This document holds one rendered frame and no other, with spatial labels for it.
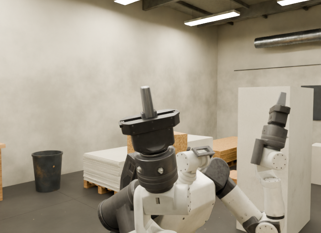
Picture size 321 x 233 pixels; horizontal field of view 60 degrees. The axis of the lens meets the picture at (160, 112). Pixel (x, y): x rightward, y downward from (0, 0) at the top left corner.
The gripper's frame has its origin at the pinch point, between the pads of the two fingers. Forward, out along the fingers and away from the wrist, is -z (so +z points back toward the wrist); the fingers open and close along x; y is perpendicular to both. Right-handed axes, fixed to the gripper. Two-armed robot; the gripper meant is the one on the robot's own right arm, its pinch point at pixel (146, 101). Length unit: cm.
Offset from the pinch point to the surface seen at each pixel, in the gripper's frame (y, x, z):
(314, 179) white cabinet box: -338, 350, 299
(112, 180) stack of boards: -357, -19, 213
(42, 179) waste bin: -409, -134, 209
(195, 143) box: -336, 121, 172
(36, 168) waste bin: -418, -141, 191
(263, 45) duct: -718, 494, 83
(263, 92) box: -221, 169, 73
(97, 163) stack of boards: -392, -37, 194
